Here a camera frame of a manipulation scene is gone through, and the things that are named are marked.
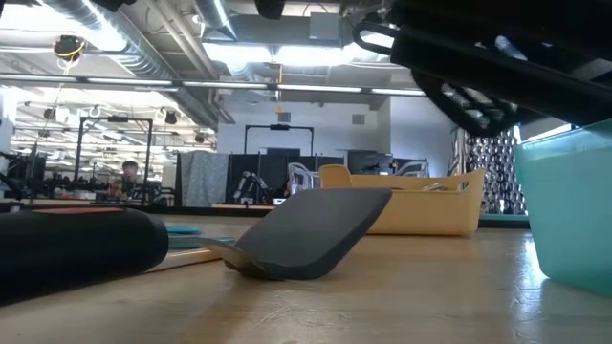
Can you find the silver ventilation duct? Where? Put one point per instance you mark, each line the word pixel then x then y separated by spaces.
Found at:
pixel 143 52

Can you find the translucent teal plastic bin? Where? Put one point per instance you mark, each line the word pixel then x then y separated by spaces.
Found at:
pixel 569 205

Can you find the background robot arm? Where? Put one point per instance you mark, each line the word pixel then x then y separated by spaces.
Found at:
pixel 248 184

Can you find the person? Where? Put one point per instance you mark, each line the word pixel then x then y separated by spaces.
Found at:
pixel 129 172

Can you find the grey ceiling unit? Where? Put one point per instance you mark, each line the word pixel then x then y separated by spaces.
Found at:
pixel 325 28

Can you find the square wall vent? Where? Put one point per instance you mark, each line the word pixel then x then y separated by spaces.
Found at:
pixel 284 117
pixel 358 119

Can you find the long ceiling light strip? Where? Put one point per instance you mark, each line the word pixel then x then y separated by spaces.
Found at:
pixel 225 85

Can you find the black gantry frame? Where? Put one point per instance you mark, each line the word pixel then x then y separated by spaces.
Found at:
pixel 78 153
pixel 279 127

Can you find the solid black turner steel neck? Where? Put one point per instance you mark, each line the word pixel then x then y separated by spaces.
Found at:
pixel 311 234

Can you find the metal scoop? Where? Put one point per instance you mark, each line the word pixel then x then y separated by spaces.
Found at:
pixel 432 186

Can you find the black partition screen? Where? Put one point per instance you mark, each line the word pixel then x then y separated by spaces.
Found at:
pixel 368 162
pixel 275 165

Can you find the yellow plastic bin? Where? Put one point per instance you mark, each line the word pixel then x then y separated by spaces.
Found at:
pixel 416 210

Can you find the small teal silicone spatula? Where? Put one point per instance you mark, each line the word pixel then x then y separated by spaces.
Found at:
pixel 181 230

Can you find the slotted all-black nylon turner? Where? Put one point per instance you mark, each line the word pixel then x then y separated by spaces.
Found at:
pixel 427 88

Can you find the clear plastic bin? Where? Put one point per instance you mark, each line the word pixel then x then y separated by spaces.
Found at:
pixel 301 179

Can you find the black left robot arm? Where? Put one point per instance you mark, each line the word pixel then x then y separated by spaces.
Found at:
pixel 270 7

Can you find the black aluminium table frame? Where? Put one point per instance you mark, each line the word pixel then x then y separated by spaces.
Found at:
pixel 191 210

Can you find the steel box grater teal trim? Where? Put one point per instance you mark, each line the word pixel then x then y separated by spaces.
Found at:
pixel 497 177

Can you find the grey fabric partition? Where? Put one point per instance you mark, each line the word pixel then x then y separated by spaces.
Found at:
pixel 203 177

